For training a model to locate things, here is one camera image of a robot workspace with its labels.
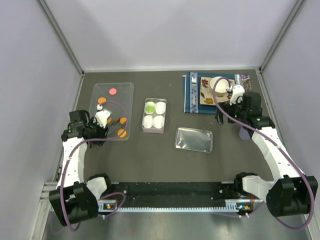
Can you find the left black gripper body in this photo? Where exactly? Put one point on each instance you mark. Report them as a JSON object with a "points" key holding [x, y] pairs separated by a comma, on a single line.
{"points": [[97, 132]]}

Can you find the metal tongs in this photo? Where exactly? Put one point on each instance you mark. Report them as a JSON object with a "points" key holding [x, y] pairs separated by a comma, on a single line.
{"points": [[114, 126]]}

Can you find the orange round cookie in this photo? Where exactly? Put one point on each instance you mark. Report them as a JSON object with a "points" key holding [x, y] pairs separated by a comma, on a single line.
{"points": [[123, 120]]}

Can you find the green round cookie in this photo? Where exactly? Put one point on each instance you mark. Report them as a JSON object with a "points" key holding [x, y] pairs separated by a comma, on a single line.
{"points": [[149, 109]]}

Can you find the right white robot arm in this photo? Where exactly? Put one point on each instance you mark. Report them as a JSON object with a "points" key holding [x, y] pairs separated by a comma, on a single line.
{"points": [[291, 192]]}

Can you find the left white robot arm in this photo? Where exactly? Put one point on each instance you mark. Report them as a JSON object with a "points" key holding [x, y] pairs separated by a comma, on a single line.
{"points": [[75, 200]]}

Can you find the purple cup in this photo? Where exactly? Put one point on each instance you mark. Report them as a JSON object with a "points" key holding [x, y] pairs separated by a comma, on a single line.
{"points": [[243, 134]]}

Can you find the floral square plate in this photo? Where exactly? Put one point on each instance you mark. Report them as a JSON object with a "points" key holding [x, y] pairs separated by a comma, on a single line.
{"points": [[206, 93]]}

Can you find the orange cookie near corner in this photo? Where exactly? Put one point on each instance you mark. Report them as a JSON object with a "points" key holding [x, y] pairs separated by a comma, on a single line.
{"points": [[121, 133]]}

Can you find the cream ceramic bowl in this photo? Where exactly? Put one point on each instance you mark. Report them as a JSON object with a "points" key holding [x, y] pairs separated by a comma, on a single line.
{"points": [[219, 85]]}

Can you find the orange cookie upper left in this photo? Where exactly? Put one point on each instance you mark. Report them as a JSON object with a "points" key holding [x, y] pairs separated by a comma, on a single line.
{"points": [[101, 100]]}

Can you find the clear plastic cookie tray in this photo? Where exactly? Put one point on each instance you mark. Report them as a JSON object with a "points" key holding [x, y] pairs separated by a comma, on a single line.
{"points": [[119, 104]]}

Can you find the pink round cookie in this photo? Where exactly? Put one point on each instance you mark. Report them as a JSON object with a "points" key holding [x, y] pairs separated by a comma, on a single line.
{"points": [[113, 91]]}

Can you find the blue patterned placemat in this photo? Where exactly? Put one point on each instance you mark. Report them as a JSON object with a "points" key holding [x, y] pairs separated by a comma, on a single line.
{"points": [[188, 92]]}

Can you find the silver fork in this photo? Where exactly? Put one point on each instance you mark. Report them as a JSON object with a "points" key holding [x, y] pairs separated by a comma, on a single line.
{"points": [[194, 88]]}

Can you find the patterned napkin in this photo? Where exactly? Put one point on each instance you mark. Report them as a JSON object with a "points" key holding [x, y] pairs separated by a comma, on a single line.
{"points": [[245, 81]]}

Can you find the white cookie box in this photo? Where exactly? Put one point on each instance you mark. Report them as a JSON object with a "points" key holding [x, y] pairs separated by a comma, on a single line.
{"points": [[155, 122]]}

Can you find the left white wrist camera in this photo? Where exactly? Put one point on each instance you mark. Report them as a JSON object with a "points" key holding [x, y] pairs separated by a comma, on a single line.
{"points": [[101, 116]]}

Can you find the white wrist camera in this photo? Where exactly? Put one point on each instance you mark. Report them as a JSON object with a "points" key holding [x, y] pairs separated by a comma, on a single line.
{"points": [[236, 92], [101, 116]]}

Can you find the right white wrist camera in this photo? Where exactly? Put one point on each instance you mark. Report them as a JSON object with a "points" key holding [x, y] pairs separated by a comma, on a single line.
{"points": [[236, 92]]}

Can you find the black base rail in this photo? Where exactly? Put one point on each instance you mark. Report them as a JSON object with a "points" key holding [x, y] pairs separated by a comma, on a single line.
{"points": [[177, 194]]}

